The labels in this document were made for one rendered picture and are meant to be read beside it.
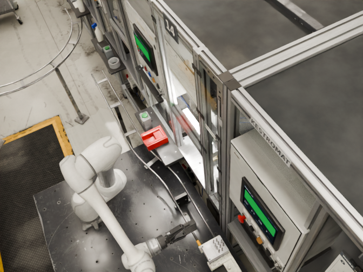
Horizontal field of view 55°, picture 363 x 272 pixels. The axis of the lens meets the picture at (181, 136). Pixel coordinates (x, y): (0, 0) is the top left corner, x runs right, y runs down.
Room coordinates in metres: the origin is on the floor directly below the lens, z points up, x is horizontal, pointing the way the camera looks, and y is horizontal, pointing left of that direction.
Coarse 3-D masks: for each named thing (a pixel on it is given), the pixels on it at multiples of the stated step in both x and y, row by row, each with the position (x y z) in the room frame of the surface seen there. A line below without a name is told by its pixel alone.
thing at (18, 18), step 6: (0, 0) 4.92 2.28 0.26; (6, 0) 4.89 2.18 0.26; (12, 0) 4.87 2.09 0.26; (0, 6) 4.74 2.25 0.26; (6, 6) 4.71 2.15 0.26; (12, 6) 4.69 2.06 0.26; (18, 6) 5.08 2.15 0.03; (0, 12) 4.57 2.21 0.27; (6, 12) 4.59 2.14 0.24; (18, 18) 4.60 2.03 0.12
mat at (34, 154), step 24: (48, 120) 2.66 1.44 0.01; (24, 144) 2.37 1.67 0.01; (48, 144) 2.32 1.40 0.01; (0, 168) 2.10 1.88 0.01; (24, 168) 2.06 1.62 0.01; (48, 168) 2.01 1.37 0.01; (0, 192) 1.82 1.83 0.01; (24, 192) 1.78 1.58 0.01; (0, 216) 1.56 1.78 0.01; (24, 216) 1.52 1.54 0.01; (0, 240) 1.32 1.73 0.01; (24, 240) 1.29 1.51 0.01; (0, 264) 1.10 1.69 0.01; (24, 264) 1.07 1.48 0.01; (48, 264) 1.04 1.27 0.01
